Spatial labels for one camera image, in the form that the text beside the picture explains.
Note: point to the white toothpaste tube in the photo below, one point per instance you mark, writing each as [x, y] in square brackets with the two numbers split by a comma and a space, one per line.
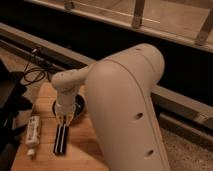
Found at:
[32, 138]

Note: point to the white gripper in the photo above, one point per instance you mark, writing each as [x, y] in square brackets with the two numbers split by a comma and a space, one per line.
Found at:
[65, 111]

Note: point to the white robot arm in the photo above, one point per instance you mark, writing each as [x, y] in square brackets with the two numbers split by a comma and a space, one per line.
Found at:
[118, 98]

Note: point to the black chair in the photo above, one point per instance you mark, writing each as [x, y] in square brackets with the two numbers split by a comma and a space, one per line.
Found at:
[11, 102]

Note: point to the blue object behind table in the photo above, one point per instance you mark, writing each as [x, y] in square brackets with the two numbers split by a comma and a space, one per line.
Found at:
[50, 75]

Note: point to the black round pan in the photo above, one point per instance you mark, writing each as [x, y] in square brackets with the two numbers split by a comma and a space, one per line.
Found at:
[79, 104]

